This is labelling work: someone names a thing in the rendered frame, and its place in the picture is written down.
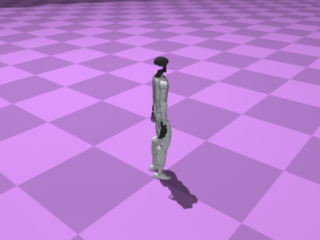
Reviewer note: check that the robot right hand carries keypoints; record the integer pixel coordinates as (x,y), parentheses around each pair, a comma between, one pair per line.
(163,131)

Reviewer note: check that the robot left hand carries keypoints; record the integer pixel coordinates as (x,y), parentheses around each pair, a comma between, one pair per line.
(152,116)

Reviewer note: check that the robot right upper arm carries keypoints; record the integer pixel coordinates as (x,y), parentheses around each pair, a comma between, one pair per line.
(163,86)

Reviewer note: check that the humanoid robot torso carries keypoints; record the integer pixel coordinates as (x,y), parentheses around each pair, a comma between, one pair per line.
(156,94)

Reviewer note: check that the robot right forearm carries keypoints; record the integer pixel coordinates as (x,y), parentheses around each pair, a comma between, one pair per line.
(163,113)

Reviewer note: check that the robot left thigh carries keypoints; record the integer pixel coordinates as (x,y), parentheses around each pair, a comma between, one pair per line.
(156,141)

